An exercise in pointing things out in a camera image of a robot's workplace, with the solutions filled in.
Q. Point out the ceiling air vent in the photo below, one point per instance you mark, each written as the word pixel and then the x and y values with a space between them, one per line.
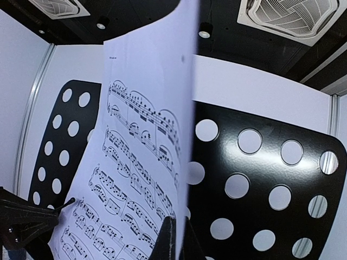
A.
pixel 302 21
pixel 61 9

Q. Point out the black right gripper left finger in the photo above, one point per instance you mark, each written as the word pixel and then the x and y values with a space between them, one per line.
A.
pixel 165 246

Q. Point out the aluminium frame post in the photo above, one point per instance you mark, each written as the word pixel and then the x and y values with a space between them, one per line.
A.
pixel 328 164
pixel 29 108

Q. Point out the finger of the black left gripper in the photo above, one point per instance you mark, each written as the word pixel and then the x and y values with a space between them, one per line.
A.
pixel 22 221

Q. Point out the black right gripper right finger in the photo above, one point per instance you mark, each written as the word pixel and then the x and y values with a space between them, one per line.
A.
pixel 191 249

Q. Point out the left aluminium frame post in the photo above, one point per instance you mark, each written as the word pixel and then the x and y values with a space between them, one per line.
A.
pixel 29 108

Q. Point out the black music stand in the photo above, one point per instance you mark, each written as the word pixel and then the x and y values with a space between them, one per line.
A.
pixel 260 176

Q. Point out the right aluminium frame post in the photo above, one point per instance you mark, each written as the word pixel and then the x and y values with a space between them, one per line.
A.
pixel 328 164

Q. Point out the purple sheet music page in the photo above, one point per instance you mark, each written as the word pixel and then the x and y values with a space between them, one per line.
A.
pixel 133 172

